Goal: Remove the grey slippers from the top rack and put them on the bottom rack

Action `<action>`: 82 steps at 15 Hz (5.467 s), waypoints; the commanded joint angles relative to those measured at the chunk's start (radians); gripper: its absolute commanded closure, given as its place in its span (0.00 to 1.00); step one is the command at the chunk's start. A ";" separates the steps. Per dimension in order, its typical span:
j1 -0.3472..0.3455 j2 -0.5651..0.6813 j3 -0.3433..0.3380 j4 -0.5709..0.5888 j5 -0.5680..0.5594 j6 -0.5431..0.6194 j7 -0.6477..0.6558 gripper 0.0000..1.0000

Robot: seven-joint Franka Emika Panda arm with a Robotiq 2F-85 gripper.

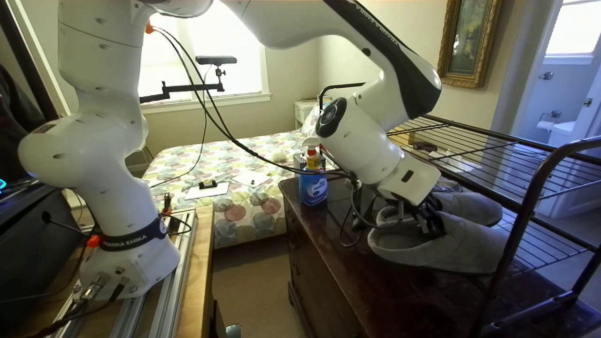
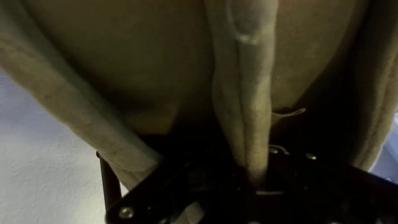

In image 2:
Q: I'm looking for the beige cloth garment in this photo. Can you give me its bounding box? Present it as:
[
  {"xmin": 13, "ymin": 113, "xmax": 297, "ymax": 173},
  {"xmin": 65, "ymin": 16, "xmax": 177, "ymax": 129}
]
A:
[{"xmin": 0, "ymin": 0, "xmax": 251, "ymax": 190}]

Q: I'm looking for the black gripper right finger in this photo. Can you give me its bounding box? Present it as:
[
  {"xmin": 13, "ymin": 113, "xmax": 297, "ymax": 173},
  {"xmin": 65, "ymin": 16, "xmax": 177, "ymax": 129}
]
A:
[{"xmin": 267, "ymin": 143, "xmax": 398, "ymax": 224}]

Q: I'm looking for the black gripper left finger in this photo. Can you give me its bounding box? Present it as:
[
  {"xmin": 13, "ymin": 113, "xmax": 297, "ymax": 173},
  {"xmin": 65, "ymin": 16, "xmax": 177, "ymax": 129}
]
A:
[{"xmin": 105, "ymin": 148, "xmax": 252, "ymax": 224}]

